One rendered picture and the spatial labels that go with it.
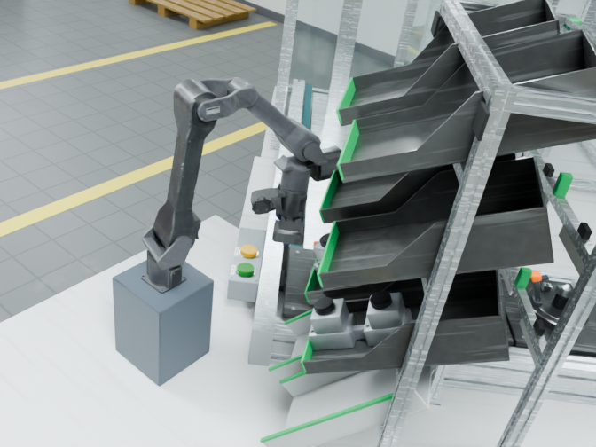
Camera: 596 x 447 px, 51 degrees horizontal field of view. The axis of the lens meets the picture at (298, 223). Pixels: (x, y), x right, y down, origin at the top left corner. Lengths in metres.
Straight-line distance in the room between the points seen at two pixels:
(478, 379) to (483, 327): 0.60
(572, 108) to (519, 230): 0.15
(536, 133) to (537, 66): 0.13
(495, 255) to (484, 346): 0.14
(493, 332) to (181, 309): 0.62
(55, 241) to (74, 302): 1.66
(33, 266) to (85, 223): 0.39
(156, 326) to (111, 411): 0.19
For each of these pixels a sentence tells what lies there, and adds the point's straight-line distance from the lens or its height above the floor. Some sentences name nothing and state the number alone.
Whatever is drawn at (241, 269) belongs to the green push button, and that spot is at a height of 0.97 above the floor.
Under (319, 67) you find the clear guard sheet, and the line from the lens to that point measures 2.58.
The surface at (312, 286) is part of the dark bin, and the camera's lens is 1.04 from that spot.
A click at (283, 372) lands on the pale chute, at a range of 1.14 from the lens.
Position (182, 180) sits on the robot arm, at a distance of 1.11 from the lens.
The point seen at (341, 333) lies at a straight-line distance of 0.91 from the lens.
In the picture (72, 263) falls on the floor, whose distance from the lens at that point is 3.02.
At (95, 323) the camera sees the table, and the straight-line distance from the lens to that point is 1.46.
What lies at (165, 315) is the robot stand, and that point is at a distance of 1.19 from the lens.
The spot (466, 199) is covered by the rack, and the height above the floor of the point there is 1.54.
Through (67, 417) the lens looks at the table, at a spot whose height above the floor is 0.86.
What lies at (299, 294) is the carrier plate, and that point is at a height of 0.97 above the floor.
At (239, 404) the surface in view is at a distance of 1.29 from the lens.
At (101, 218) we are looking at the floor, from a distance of 3.29.
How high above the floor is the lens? 1.86
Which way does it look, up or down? 34 degrees down
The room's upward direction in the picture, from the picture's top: 9 degrees clockwise
